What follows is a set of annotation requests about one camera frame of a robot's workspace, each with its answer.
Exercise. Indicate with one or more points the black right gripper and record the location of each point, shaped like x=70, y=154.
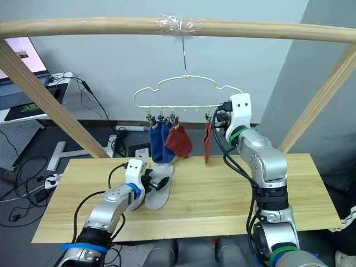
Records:
x=224, y=111

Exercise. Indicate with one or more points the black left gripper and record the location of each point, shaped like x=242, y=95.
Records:
x=146, y=180

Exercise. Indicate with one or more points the grey sock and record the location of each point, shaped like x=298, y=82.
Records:
x=161, y=197

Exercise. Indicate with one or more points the metal hanger clip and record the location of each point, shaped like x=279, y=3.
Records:
x=160, y=115
x=150, y=116
x=175, y=119
x=207, y=116

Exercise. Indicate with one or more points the red sock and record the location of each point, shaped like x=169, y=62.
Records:
x=178, y=142
x=207, y=144

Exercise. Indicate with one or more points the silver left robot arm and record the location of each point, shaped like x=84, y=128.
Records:
x=111, y=205

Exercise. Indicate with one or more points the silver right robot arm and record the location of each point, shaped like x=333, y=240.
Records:
x=267, y=167

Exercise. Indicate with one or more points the cream plastic clip hanger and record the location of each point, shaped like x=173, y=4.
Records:
x=183, y=79

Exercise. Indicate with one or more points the white floor socket box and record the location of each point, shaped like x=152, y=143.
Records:
x=142, y=153

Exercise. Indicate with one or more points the white power strip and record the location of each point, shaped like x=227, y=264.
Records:
x=53, y=180
x=133, y=128

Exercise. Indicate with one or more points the dark rounded shape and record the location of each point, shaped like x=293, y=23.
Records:
x=162, y=254
x=232, y=253

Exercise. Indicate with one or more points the clear tape wrap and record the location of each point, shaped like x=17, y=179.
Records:
x=179, y=26

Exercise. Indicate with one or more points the white desk foot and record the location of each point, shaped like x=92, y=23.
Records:
x=59, y=154

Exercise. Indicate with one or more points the black power adapter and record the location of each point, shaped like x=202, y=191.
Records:
x=41, y=196

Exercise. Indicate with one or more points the white desk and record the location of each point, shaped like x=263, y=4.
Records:
x=41, y=116

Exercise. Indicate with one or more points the white perforated panel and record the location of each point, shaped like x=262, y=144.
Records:
x=16, y=144

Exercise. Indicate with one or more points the black green mouse pad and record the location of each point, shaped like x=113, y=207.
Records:
x=25, y=111

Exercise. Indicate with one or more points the black garment with white stripe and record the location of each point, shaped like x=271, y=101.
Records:
x=349, y=236

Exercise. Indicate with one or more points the open laptop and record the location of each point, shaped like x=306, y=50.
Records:
x=25, y=58

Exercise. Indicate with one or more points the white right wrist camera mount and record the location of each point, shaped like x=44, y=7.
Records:
x=240, y=111

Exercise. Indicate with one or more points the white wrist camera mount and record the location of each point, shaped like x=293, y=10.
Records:
x=135, y=171
x=240, y=111

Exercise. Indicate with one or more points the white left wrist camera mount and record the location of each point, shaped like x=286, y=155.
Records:
x=135, y=171

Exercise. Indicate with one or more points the slanted wooden frame post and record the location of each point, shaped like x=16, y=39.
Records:
x=50, y=100
x=314, y=105

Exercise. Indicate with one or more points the wooden frame crossbar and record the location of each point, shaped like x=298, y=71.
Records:
x=83, y=26

